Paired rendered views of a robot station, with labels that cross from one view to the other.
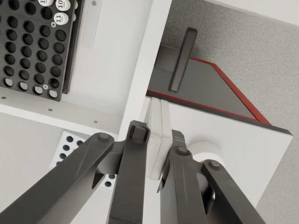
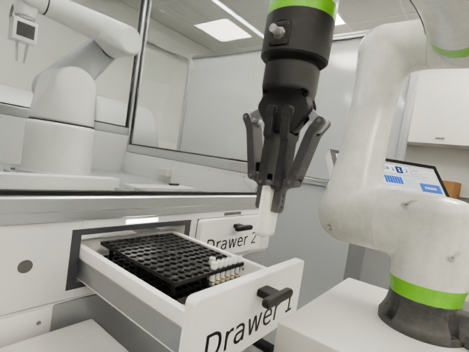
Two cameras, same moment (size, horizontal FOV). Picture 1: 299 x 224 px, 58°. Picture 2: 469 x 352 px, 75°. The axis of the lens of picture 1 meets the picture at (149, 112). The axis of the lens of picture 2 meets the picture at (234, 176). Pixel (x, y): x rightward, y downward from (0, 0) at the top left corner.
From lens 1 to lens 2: 0.53 m
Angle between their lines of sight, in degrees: 106
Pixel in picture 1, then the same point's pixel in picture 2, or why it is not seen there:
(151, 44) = (263, 272)
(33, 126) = not seen: outside the picture
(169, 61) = (270, 290)
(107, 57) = not seen: hidden behind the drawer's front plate
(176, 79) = (271, 296)
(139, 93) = (244, 279)
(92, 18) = not seen: hidden behind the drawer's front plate
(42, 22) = (201, 265)
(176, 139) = (280, 202)
